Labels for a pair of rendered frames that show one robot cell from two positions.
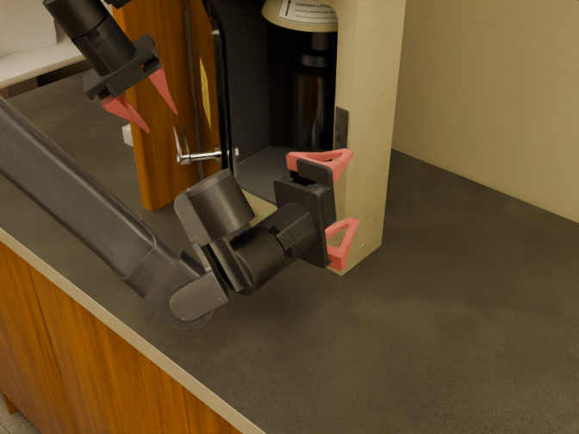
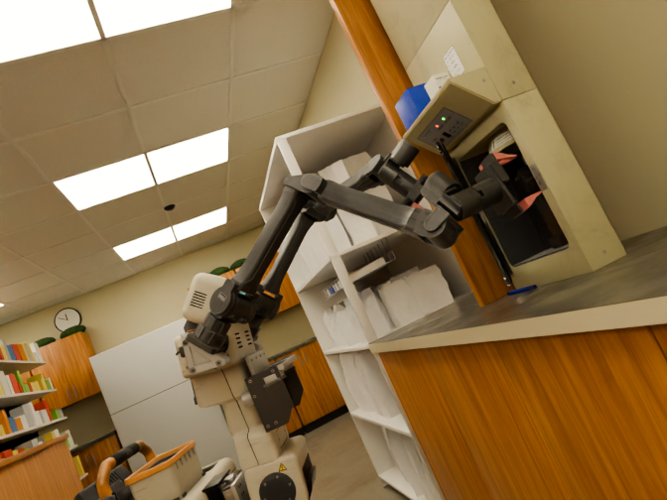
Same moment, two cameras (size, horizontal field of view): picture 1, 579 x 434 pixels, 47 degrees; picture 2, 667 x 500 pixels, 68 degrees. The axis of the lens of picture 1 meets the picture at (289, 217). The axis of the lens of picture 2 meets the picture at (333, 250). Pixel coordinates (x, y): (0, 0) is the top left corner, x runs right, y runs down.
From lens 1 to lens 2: 0.77 m
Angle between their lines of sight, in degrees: 52
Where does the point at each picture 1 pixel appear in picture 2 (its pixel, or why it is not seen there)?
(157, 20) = not seen: hidden behind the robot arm
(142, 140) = (463, 261)
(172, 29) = not seen: hidden behind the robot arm
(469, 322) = not seen: outside the picture
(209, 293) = (440, 214)
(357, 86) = (532, 149)
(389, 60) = (552, 135)
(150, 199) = (479, 297)
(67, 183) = (377, 201)
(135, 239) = (406, 209)
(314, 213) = (492, 176)
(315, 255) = (506, 199)
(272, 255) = (468, 192)
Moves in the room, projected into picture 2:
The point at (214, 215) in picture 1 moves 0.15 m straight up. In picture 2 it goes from (437, 186) to (406, 125)
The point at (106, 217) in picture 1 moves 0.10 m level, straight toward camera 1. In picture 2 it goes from (394, 207) to (387, 202)
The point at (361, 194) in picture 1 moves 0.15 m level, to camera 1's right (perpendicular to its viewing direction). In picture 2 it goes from (577, 212) to (643, 183)
